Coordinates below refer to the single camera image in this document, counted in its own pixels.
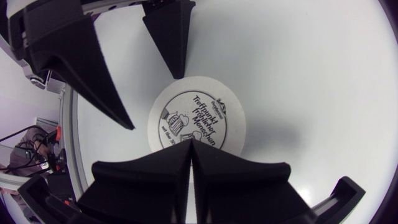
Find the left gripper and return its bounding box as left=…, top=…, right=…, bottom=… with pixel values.
left=7, top=0, right=136, bottom=131

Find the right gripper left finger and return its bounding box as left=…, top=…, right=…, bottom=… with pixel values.
left=76, top=139, right=192, bottom=224

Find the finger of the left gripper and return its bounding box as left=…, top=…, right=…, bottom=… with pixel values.
left=141, top=0, right=197, bottom=80

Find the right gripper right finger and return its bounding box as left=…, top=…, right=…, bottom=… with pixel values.
left=192, top=139, right=318, bottom=224

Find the round white coaster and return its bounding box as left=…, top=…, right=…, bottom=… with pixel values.
left=147, top=75, right=247, bottom=157

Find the person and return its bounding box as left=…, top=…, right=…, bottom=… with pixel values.
left=0, top=126, right=55, bottom=177

